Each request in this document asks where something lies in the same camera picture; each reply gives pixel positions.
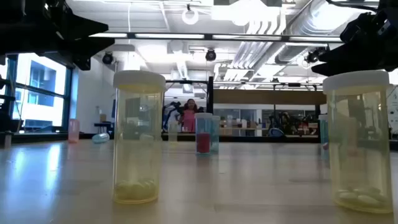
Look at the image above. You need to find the yellow medicine bottle white cap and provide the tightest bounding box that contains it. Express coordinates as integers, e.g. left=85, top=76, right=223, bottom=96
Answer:
left=322, top=70, right=394, bottom=215
left=113, top=70, right=167, bottom=205

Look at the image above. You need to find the blue bottle with red contents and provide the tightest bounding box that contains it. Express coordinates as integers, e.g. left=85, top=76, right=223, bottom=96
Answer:
left=195, top=112, right=213, bottom=156

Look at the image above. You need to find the red medicine bottle white cap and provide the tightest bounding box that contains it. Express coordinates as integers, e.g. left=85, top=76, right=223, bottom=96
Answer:
left=68, top=118, right=80, bottom=144

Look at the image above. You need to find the large window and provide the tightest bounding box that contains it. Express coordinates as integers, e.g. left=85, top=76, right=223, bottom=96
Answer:
left=0, top=52, right=74, bottom=135

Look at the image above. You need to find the green medicine bottle white cap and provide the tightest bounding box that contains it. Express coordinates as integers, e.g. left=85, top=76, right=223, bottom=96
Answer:
left=211, top=115, right=221, bottom=153

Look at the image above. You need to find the white ring ceiling lamp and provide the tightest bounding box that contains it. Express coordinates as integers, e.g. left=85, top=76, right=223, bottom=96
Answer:
left=182, top=7, right=200, bottom=26

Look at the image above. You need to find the black aluminium table frame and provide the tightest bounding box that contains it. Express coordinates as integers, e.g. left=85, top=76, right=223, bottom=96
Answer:
left=0, top=132, right=398, bottom=152

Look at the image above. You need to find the dark small desk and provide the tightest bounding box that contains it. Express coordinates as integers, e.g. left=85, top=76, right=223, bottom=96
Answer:
left=93, top=121, right=114, bottom=139

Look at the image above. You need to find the person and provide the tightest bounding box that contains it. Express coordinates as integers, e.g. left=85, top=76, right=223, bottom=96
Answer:
left=178, top=98, right=200, bottom=133

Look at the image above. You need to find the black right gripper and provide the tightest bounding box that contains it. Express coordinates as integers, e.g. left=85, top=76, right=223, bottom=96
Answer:
left=311, top=0, right=398, bottom=77

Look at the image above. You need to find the background wooden workbench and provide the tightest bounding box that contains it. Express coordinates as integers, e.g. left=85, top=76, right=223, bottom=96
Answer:
left=217, top=119, right=271, bottom=137

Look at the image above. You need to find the long ceiling light strip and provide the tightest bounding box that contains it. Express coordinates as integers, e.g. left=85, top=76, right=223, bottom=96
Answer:
left=88, top=32, right=343, bottom=43

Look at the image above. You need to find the blue round object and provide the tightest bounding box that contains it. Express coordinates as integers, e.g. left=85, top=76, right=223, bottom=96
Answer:
left=267, top=127, right=285, bottom=138

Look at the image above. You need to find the silver ventilation duct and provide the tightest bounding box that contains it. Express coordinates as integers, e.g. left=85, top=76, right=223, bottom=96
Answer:
left=275, top=0, right=379, bottom=65

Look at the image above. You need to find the blue medicine bottle white cap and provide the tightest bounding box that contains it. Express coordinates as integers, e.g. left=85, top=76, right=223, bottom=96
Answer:
left=91, top=133, right=110, bottom=144
left=318, top=114, right=329, bottom=160

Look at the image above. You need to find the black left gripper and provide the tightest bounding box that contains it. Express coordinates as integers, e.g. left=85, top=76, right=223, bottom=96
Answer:
left=18, top=0, right=116, bottom=71

